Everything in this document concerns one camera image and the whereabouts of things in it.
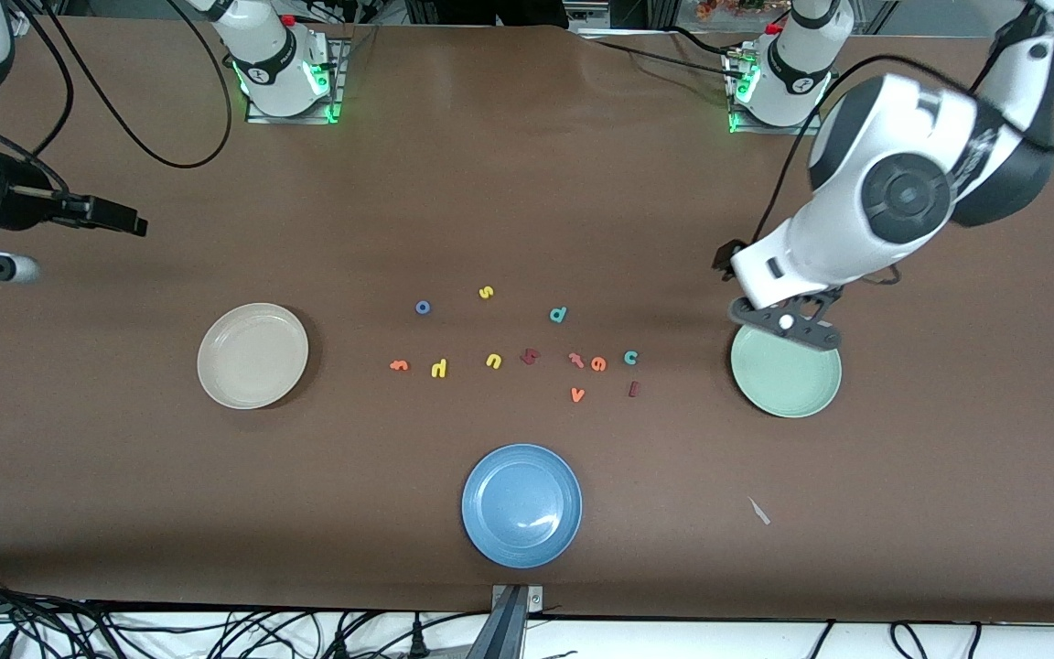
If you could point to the orange brown background object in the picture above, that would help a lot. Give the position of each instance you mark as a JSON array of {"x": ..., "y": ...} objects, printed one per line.
[{"x": 719, "y": 9}]

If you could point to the brown table cover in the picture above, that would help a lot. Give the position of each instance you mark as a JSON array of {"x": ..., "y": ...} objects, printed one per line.
[{"x": 527, "y": 183}]

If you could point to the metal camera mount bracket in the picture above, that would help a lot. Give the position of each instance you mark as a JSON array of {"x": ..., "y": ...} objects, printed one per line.
[{"x": 510, "y": 631}]

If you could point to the pale green round plate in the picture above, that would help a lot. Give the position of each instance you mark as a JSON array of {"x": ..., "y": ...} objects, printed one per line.
[{"x": 785, "y": 384}]

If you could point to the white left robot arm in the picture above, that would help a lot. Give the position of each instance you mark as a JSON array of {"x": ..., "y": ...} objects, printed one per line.
[{"x": 902, "y": 192}]

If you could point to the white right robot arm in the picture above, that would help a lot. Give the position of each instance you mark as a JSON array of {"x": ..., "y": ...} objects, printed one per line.
[{"x": 275, "y": 69}]

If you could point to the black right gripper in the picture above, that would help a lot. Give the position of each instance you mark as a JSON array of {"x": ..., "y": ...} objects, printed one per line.
[{"x": 22, "y": 207}]

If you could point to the black power plug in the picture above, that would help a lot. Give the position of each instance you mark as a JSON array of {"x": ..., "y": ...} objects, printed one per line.
[
  {"x": 417, "y": 641},
  {"x": 340, "y": 646}
]

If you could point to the dark red angular letter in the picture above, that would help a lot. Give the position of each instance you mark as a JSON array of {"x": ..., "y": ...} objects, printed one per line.
[{"x": 530, "y": 357}]

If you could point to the beige round plate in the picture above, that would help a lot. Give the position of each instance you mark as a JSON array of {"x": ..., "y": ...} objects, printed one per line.
[{"x": 252, "y": 357}]

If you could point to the blue round plate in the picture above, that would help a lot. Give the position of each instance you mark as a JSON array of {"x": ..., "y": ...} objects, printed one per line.
[{"x": 521, "y": 505}]

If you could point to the white tape scrap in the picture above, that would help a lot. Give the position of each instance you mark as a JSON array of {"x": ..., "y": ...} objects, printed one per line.
[{"x": 758, "y": 511}]

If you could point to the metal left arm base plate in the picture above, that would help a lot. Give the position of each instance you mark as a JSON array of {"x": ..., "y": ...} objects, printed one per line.
[{"x": 779, "y": 130}]

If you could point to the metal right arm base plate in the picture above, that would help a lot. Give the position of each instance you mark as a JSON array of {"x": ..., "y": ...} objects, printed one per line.
[{"x": 289, "y": 119}]

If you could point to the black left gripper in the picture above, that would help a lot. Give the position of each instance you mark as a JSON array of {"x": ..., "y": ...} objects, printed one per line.
[{"x": 725, "y": 256}]

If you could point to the yellow foam letter h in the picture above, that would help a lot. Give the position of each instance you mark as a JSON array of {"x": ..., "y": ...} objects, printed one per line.
[{"x": 438, "y": 370}]

